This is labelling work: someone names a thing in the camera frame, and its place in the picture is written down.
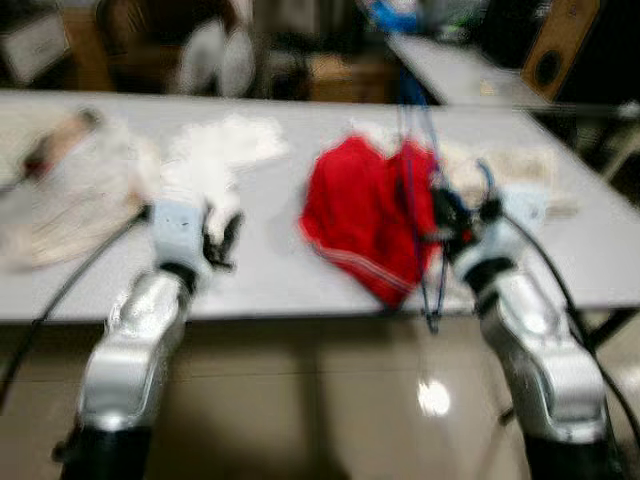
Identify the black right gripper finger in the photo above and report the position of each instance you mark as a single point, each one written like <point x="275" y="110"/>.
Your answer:
<point x="445" y="210"/>

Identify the open cardboard box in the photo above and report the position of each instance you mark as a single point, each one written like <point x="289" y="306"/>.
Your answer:
<point x="350" y="78"/>

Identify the white pillow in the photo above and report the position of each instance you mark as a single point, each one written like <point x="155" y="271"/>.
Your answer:
<point x="240" y="60"/>
<point x="200" y="55"/>

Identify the black metal table legs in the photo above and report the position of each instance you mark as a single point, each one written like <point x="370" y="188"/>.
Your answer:
<point x="610" y="328"/>

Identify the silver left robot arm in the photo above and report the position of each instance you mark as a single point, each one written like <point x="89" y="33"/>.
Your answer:
<point x="130" y="360"/>

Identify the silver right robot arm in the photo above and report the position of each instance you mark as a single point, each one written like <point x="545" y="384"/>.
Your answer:
<point x="545" y="360"/>

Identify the white t-shirt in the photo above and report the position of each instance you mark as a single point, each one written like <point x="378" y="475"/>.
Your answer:
<point x="215" y="150"/>

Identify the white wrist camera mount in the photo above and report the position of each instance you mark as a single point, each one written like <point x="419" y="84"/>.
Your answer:
<point x="520" y="210"/>
<point x="178" y="230"/>

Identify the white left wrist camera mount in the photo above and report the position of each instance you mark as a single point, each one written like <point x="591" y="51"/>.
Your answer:
<point x="178" y="230"/>

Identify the wooden speaker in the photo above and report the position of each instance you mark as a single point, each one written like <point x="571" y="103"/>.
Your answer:
<point x="560" y="50"/>

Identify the blue plastic object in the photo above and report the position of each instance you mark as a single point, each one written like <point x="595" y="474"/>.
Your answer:
<point x="395" y="18"/>

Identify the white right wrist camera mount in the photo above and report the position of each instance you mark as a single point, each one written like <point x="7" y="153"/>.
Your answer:
<point x="520" y="210"/>

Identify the blue plastic hanger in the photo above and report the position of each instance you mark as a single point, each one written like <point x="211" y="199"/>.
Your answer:
<point x="416" y="200"/>

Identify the brown armchair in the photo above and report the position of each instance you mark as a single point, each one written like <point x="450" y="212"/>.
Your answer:
<point x="130" y="40"/>

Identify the white drawer cabinet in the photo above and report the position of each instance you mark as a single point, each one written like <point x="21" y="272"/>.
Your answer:
<point x="35" y="45"/>

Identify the red white-striped shirt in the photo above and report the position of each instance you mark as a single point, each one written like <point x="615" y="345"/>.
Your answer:
<point x="355" y="210"/>

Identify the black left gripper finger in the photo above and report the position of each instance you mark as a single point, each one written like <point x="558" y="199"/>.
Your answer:
<point x="235" y="238"/>
<point x="213" y="222"/>

